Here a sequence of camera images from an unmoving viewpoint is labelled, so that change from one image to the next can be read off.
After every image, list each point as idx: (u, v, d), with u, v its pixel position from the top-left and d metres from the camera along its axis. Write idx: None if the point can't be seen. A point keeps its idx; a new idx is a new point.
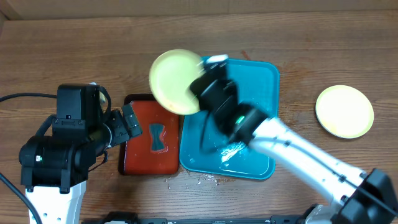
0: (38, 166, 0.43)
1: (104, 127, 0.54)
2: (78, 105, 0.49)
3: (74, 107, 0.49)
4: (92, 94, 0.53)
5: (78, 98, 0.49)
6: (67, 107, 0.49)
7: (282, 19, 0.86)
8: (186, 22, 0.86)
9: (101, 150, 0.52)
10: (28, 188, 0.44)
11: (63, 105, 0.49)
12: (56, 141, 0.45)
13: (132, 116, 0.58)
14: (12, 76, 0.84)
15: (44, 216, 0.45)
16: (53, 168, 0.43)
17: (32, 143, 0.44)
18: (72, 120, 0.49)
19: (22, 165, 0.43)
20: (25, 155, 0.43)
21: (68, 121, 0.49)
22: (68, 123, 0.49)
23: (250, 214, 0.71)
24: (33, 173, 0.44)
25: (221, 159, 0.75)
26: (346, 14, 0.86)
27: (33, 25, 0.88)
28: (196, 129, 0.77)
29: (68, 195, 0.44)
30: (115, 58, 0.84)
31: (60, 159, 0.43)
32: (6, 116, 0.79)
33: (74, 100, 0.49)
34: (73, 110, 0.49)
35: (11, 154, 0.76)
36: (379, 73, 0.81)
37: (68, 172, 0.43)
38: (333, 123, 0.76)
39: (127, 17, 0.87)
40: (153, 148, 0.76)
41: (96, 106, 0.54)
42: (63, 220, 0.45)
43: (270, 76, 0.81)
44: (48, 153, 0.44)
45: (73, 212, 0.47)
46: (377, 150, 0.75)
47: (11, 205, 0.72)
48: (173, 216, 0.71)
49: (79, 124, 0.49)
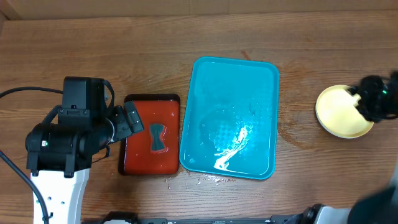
0: (44, 150, 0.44)
1: (107, 121, 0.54)
2: (83, 96, 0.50)
3: (79, 97, 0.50)
4: (96, 86, 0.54)
5: (84, 89, 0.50)
6: (73, 97, 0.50)
7: (282, 19, 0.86)
8: (187, 22, 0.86)
9: (104, 143, 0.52)
10: (33, 173, 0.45)
11: (69, 96, 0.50)
12: (61, 128, 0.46)
13: (134, 113, 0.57)
14: (12, 76, 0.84)
15: (48, 200, 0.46)
16: (58, 153, 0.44)
17: (38, 128, 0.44)
18: (77, 110, 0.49)
19: (28, 150, 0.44)
20: (32, 140, 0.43)
21: (73, 110, 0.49)
22: (73, 112, 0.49)
23: (250, 214, 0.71)
24: (39, 158, 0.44)
25: (221, 159, 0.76)
26: (346, 14, 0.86)
27: (33, 25, 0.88)
28: (196, 129, 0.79)
29: (73, 179, 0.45)
30: (115, 58, 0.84)
31: (66, 144, 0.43)
32: (6, 116, 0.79)
33: (81, 91, 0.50)
34: (78, 101, 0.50)
35: (11, 154, 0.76)
36: (378, 73, 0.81)
37: (73, 156, 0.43)
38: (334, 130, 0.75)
39: (127, 17, 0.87)
40: (153, 148, 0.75)
41: (101, 101, 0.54)
42: (68, 204, 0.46)
43: (270, 75, 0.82)
44: (53, 138, 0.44)
45: (76, 197, 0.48)
46: (377, 150, 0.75)
47: (11, 205, 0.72)
48: (173, 216, 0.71)
49: (83, 113, 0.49)
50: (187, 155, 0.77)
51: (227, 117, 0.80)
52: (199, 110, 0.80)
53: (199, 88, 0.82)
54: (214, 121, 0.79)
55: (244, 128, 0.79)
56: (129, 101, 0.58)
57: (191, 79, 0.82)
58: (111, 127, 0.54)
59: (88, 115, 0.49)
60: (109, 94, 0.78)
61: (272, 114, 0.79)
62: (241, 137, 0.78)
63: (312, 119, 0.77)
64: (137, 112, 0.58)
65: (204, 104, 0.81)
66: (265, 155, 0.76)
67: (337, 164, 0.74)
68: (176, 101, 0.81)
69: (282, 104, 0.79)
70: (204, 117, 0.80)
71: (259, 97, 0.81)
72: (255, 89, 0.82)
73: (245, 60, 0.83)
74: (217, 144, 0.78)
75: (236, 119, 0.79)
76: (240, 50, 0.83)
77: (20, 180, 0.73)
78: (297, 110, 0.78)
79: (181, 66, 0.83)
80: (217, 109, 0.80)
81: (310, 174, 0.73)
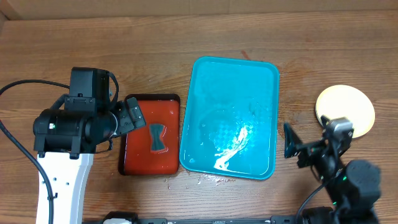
0: (51, 132, 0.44)
1: (110, 114, 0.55)
2: (89, 84, 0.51)
3: (86, 86, 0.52)
4: (101, 77, 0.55)
5: (90, 79, 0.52)
6: (79, 85, 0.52)
7: (282, 19, 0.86)
8: (186, 22, 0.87)
9: (108, 135, 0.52)
10: (40, 154, 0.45)
11: (76, 84, 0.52)
12: (68, 112, 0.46)
13: (137, 109, 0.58)
14: (12, 76, 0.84)
15: (53, 182, 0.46)
16: (64, 136, 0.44)
17: (46, 112, 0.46)
18: (83, 98, 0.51)
19: (35, 132, 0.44)
20: (39, 123, 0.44)
21: (79, 98, 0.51)
22: (79, 101, 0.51)
23: (250, 214, 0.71)
24: (46, 140, 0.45)
25: (222, 159, 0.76)
26: (345, 14, 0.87)
27: (33, 25, 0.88)
28: (196, 129, 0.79)
29: (77, 161, 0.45)
30: (115, 58, 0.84)
31: (73, 126, 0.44)
32: (7, 116, 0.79)
33: (87, 81, 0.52)
34: (84, 89, 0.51)
35: (10, 154, 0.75)
36: (379, 73, 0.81)
37: (79, 138, 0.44)
38: None
39: (127, 17, 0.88)
40: (153, 148, 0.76)
41: (107, 92, 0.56)
42: (72, 185, 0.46)
43: (270, 75, 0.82)
44: (61, 121, 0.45)
45: (81, 180, 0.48)
46: (377, 150, 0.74)
47: (11, 205, 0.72)
48: (173, 217, 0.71)
49: (89, 102, 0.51)
50: (187, 155, 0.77)
51: (227, 117, 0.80)
52: (199, 110, 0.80)
53: (199, 88, 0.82)
54: (214, 121, 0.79)
55: (244, 127, 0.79)
56: (132, 98, 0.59)
57: (191, 79, 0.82)
58: (114, 119, 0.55)
59: (94, 102, 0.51)
60: (113, 91, 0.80)
61: (273, 114, 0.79)
62: (240, 137, 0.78)
63: (312, 119, 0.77)
64: (140, 109, 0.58)
65: (204, 104, 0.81)
66: (265, 154, 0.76)
67: None
68: (176, 101, 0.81)
69: (282, 104, 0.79)
70: (204, 117, 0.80)
71: (259, 97, 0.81)
72: (255, 88, 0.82)
73: (245, 60, 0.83)
74: (217, 144, 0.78)
75: (236, 119, 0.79)
76: (241, 50, 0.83)
77: (20, 180, 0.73)
78: (297, 110, 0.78)
79: (181, 66, 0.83)
80: (217, 109, 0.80)
81: (310, 173, 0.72)
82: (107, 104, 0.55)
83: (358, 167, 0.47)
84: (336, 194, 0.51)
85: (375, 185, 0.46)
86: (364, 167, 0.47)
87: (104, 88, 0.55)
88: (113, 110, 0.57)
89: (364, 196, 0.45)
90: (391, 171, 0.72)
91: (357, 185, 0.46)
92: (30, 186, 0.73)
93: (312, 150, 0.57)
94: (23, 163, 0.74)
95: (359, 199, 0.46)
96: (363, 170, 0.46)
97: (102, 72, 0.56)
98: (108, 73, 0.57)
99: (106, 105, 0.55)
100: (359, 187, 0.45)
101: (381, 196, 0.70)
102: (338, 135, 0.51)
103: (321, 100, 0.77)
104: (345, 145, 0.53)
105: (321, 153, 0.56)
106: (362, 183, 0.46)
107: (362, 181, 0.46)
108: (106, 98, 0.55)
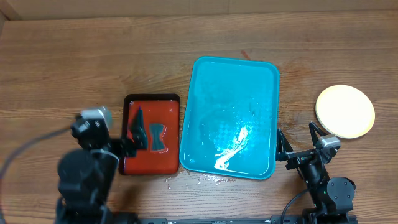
0: None
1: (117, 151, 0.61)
2: (83, 195, 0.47)
3: (80, 196, 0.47)
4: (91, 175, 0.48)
5: (81, 193, 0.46)
6: (71, 196, 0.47)
7: (282, 19, 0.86)
8: (187, 22, 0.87)
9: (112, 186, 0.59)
10: None
11: (68, 194, 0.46)
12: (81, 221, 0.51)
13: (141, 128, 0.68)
14: (12, 76, 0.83)
15: None
16: None
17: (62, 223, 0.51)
18: (83, 205, 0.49)
19: None
20: None
21: (78, 205, 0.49)
22: (79, 205, 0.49)
23: (250, 214, 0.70)
24: None
25: (221, 159, 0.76)
26: (345, 14, 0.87)
27: (33, 25, 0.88)
28: (196, 129, 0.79)
29: None
30: (115, 58, 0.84)
31: None
32: (7, 116, 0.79)
33: (79, 194, 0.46)
34: (79, 197, 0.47)
35: (11, 154, 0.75)
36: (378, 73, 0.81)
37: None
38: (337, 128, 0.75)
39: (127, 17, 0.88)
40: (153, 148, 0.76)
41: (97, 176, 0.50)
42: None
43: (270, 75, 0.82)
44: None
45: None
46: (378, 150, 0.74)
47: (10, 205, 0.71)
48: (173, 216, 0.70)
49: (91, 206, 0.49)
50: (187, 155, 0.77)
51: (227, 117, 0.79)
52: (199, 110, 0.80)
53: (199, 88, 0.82)
54: (214, 121, 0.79)
55: (244, 127, 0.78)
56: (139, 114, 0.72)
57: (191, 79, 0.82)
58: (111, 153, 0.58)
59: (92, 203, 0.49)
60: (113, 91, 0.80)
61: (272, 114, 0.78)
62: (240, 138, 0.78)
63: (312, 119, 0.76)
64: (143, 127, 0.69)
65: (204, 105, 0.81)
66: (265, 154, 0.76)
67: (337, 163, 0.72)
68: (176, 101, 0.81)
69: (282, 104, 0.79)
70: (204, 117, 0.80)
71: (259, 97, 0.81)
72: (255, 89, 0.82)
73: (245, 60, 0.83)
74: (217, 144, 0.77)
75: (236, 119, 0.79)
76: (240, 50, 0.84)
77: (19, 180, 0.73)
78: (297, 110, 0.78)
79: (181, 66, 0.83)
80: (217, 109, 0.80)
81: None
82: (102, 183, 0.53)
83: (337, 185, 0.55)
84: (317, 200, 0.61)
85: (349, 200, 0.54)
86: (342, 185, 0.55)
87: (95, 178, 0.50)
88: (110, 164, 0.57)
89: (339, 210, 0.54)
90: (391, 170, 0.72)
91: (334, 200, 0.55)
92: (30, 186, 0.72)
93: (301, 160, 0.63)
94: (24, 163, 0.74)
95: (335, 211, 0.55)
96: (341, 188, 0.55)
97: (87, 164, 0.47)
98: (92, 161, 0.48)
99: (101, 189, 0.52)
100: (334, 201, 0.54)
101: (381, 196, 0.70)
102: (326, 152, 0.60)
103: (322, 100, 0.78)
104: (331, 158, 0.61)
105: (309, 163, 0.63)
106: (338, 198, 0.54)
107: (337, 196, 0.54)
108: (99, 180, 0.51)
